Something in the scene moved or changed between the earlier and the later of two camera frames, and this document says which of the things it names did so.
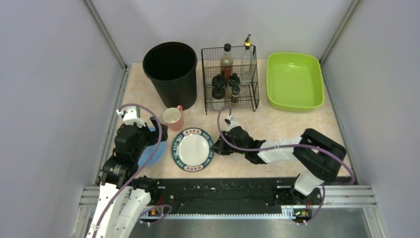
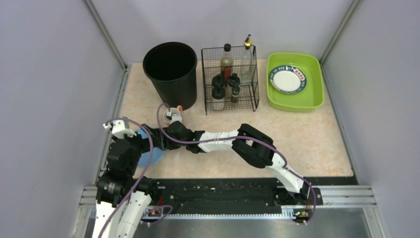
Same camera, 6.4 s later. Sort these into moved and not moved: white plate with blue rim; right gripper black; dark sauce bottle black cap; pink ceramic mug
Moved: white plate with blue rim; right gripper black
Not moved: dark sauce bottle black cap; pink ceramic mug
